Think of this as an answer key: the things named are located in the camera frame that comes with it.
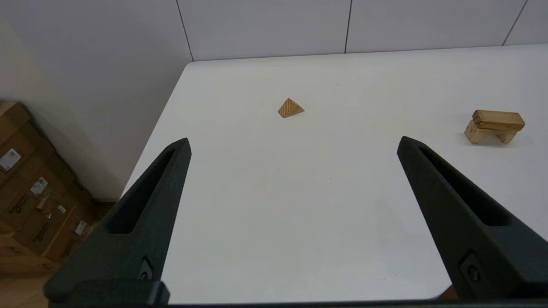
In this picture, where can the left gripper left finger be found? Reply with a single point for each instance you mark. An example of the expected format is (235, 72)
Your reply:
(141, 222)

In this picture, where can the large cardboard box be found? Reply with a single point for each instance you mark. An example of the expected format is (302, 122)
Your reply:
(17, 141)

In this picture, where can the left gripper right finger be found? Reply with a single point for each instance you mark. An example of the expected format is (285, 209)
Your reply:
(466, 222)

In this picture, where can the rectangular wooden block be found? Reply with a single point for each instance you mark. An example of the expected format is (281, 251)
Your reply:
(498, 120)

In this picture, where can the arched wooden block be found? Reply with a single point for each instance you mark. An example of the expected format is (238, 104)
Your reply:
(475, 133)

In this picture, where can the low cardboard box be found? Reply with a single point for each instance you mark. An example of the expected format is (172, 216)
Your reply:
(17, 261)

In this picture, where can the triangular wooden block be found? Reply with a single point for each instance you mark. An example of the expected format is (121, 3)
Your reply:
(291, 108)

